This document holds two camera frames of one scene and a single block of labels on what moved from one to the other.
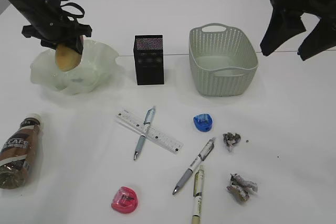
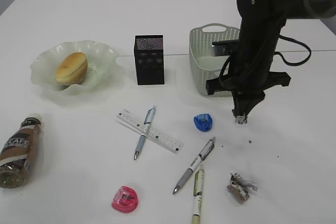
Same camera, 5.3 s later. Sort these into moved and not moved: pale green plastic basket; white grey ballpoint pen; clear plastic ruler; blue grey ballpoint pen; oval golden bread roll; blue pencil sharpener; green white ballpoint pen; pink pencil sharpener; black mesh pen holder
Moved: oval golden bread roll
Not moved: blue pencil sharpener; pale green plastic basket; white grey ballpoint pen; black mesh pen holder; green white ballpoint pen; clear plastic ruler; pink pencil sharpener; blue grey ballpoint pen
